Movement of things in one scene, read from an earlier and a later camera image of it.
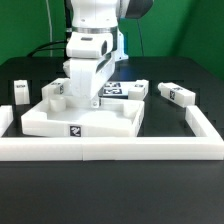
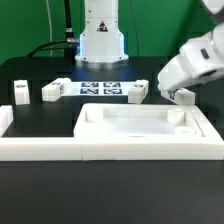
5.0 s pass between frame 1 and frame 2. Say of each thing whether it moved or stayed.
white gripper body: moved
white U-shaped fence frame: stayed
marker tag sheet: stayed
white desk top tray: moved
